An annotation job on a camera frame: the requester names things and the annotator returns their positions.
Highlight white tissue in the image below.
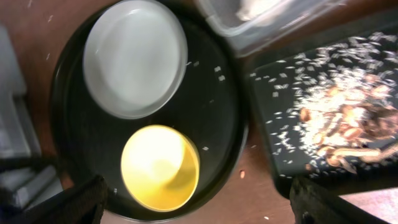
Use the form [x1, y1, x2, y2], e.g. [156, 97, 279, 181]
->
[236, 0, 280, 21]

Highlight yellow bowl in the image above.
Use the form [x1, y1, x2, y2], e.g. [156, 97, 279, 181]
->
[121, 125, 200, 212]

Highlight food scraps of nuts and rice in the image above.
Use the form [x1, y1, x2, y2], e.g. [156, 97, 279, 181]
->
[248, 30, 398, 178]

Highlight clear plastic bin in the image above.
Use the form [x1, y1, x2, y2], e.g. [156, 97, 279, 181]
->
[195, 0, 345, 57]

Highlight black rectangular tray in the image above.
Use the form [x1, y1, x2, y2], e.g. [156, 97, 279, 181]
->
[247, 9, 398, 200]

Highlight grey round plate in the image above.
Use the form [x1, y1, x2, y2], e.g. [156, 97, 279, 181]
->
[83, 1, 188, 119]

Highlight round black serving tray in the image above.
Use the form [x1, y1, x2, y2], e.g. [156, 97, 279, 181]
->
[50, 1, 248, 222]

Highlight grey plastic dishwasher rack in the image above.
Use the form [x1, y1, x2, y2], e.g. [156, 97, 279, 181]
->
[1, 26, 63, 219]

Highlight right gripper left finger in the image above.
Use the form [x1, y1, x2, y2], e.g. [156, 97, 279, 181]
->
[6, 175, 108, 224]

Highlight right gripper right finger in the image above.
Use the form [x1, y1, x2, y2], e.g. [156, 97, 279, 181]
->
[289, 177, 387, 224]

